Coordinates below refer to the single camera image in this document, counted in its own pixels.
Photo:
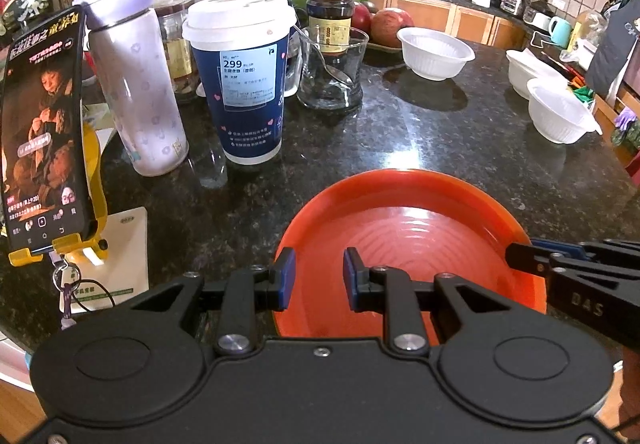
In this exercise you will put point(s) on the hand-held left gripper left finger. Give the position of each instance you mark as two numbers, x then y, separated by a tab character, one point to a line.
286	279

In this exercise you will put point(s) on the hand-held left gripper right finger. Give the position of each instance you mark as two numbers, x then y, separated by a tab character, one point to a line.
352	279

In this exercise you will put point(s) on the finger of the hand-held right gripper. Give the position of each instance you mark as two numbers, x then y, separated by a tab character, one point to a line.
525	255
555	246

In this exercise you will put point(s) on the orange plastic plate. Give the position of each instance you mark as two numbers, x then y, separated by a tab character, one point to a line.
400	224

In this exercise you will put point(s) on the white plastic bowl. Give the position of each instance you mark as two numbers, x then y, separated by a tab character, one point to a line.
560	119
525	69
435	59

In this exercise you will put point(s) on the purple glove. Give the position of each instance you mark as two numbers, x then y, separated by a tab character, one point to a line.
625	120

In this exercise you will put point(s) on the colourful snack packets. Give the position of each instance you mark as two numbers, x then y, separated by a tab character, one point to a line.
582	94

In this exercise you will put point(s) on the white stand base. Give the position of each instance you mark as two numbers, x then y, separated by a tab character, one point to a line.
130	254

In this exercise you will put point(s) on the blue paper cup white lid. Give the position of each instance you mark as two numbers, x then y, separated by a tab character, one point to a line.
245	124

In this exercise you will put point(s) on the clear glass cup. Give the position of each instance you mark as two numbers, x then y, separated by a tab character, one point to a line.
325	97

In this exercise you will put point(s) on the metal spoon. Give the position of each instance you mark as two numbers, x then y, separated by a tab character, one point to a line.
340	76

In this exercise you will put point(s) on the dark apron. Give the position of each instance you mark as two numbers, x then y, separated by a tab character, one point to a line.
615	49

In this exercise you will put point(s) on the teal mug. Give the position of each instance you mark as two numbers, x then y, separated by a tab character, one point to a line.
560	32

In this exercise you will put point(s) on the yellow phone stand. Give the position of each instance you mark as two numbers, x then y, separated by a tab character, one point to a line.
97	174

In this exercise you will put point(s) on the purple water bottle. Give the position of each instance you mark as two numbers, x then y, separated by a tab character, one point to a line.
145	114

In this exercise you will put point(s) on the small white appliance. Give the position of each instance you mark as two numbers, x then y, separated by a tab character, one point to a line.
537	18

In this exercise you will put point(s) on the fruit tray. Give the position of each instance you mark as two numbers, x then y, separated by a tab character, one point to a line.
385	47

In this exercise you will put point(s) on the metal toaster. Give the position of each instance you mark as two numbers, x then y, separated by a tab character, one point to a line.
512	0

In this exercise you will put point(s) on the clear plastic jar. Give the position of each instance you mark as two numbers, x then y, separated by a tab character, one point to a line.
175	54

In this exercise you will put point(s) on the wooden lower cabinets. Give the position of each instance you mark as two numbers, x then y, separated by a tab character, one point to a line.
435	14

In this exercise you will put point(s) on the dark sauce jar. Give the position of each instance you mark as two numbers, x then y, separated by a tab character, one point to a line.
330	4

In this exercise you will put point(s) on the black smartphone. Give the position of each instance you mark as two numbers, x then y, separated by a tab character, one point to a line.
45	134

